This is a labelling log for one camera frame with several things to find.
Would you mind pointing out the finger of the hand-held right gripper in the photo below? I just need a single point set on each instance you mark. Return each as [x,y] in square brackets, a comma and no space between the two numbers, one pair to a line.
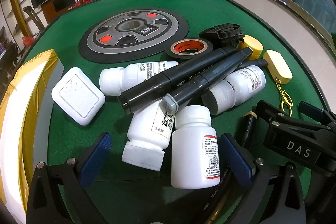
[273,115]
[315,112]

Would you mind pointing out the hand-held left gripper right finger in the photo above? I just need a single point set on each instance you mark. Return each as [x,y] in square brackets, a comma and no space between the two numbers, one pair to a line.
[236,161]

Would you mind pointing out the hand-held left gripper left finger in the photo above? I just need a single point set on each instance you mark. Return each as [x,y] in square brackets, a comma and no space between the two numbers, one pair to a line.
[95,158]

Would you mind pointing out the black marker beige end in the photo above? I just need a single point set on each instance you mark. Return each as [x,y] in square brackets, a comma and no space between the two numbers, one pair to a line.
[248,127]

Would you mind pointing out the white bottle translucent cap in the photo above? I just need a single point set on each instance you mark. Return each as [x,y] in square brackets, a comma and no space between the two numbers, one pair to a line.
[244,82]

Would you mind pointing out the white bottle red-edged label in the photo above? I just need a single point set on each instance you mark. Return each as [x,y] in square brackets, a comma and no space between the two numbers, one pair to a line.
[189,155]

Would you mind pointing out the black marker purple caps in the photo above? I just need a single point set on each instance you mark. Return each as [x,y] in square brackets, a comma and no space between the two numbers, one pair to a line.
[254,64]

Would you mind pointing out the white cloth yellow border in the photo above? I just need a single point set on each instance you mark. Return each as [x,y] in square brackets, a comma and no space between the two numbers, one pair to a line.
[15,113]

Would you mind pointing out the thick black marker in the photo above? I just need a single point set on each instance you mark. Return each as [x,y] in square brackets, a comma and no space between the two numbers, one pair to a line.
[157,82]

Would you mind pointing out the white bottle with code label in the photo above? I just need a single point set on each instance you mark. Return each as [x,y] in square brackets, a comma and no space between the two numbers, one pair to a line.
[143,134]

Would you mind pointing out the white rounded square case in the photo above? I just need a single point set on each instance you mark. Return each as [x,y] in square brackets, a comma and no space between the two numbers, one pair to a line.
[77,95]

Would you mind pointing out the yellow round cap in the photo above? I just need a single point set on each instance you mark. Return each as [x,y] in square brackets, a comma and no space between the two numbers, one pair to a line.
[253,47]

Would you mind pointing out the black marker grey cap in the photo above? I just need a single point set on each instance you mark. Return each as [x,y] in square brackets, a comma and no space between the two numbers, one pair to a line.
[210,77]

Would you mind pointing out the white pill bottle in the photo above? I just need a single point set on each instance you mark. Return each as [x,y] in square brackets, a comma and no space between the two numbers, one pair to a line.
[115,79]

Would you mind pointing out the black plastic part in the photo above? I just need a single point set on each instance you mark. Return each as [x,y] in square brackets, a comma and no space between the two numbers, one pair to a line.
[223,32]

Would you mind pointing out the black tape roll red core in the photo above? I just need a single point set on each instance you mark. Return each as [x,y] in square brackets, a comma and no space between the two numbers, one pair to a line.
[170,52]

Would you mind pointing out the red plastic bag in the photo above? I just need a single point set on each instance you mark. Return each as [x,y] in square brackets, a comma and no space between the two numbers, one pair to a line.
[27,41]

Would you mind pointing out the round grey table panel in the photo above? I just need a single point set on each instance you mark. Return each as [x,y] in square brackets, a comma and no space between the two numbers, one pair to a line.
[168,22]

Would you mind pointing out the brown television cabinet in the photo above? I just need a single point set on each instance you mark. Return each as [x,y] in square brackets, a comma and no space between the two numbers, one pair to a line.
[65,7]

